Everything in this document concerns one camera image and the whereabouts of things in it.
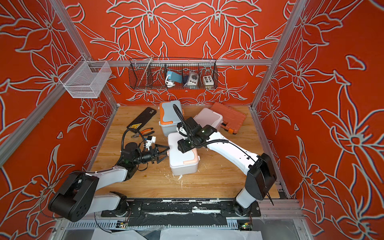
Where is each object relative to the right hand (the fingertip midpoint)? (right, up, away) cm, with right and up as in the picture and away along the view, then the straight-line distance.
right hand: (179, 147), depth 78 cm
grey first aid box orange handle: (-8, +15, +14) cm, 22 cm away
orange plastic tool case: (+36, +14, +25) cm, 46 cm away
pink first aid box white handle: (+17, +16, +17) cm, 29 cm away
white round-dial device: (+7, +40, +13) cm, 42 cm away
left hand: (-6, -3, 0) cm, 7 cm away
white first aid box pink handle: (+1, -8, -4) cm, 8 cm away
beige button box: (+18, +39, +16) cm, 46 cm away
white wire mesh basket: (-60, +41, +14) cm, 74 cm away
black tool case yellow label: (-33, +13, +31) cm, 47 cm away
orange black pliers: (-28, +5, +27) cm, 39 cm away
